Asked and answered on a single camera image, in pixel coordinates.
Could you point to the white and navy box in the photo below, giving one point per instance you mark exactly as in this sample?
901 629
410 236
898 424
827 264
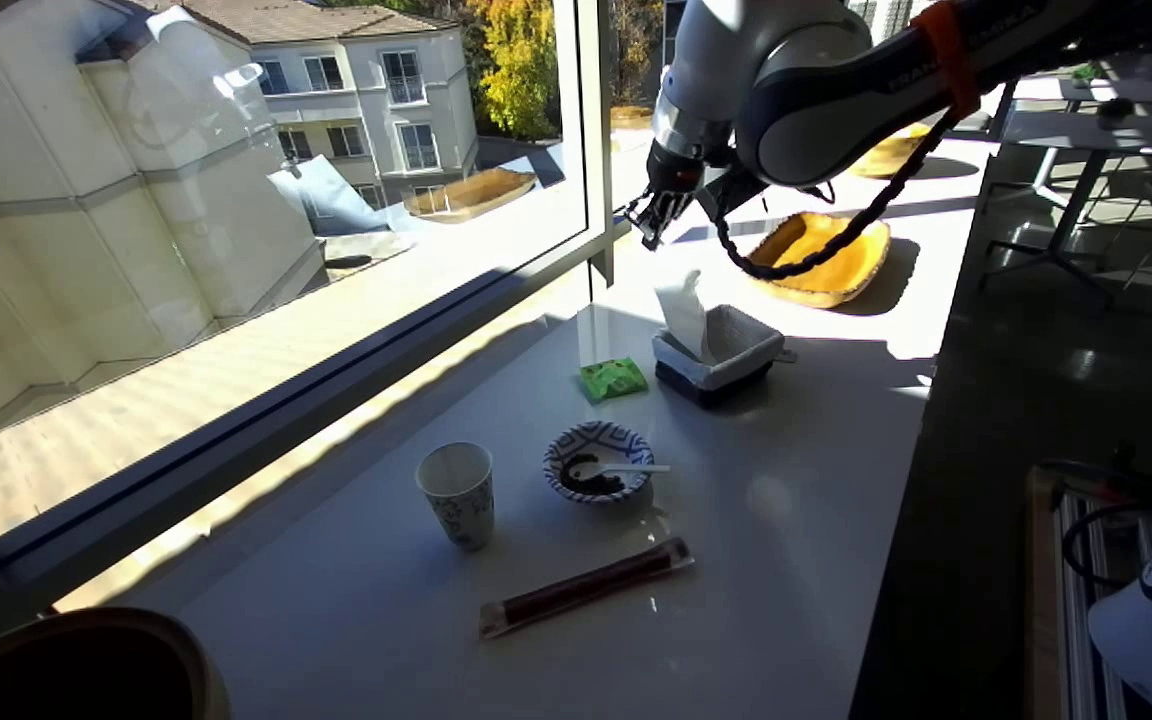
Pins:
722 365

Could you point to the white house with windows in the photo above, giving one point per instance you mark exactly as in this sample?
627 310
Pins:
361 93

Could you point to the large white building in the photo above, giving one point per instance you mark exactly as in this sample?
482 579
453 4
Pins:
108 200

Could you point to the brown round bowl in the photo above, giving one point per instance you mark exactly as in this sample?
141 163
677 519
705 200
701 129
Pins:
70 666

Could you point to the white patterned paper cup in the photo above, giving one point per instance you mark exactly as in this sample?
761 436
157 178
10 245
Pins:
459 497

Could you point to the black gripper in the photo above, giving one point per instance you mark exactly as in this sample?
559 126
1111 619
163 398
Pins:
673 168

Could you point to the white paper towel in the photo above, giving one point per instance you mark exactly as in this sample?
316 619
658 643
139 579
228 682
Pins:
687 318

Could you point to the wooden crate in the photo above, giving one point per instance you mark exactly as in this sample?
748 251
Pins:
1048 603

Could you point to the yellow rectangular tray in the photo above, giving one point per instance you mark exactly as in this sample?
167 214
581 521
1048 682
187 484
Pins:
898 149
822 253

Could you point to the window frame bottom rail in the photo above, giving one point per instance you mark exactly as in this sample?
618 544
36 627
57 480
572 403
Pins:
269 424

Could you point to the green packet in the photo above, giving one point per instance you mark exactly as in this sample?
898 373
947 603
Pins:
614 381

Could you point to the blue patterned small bowl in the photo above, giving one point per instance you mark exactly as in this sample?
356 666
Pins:
569 453

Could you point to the wrapped brown chopsticks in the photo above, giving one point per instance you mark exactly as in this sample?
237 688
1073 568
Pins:
584 585

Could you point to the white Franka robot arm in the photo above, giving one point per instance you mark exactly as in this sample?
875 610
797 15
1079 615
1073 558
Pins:
802 83

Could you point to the yellow leafy tree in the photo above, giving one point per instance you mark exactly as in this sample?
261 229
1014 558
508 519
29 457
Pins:
519 63

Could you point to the white spoon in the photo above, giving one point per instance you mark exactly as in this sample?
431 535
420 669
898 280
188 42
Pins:
634 468

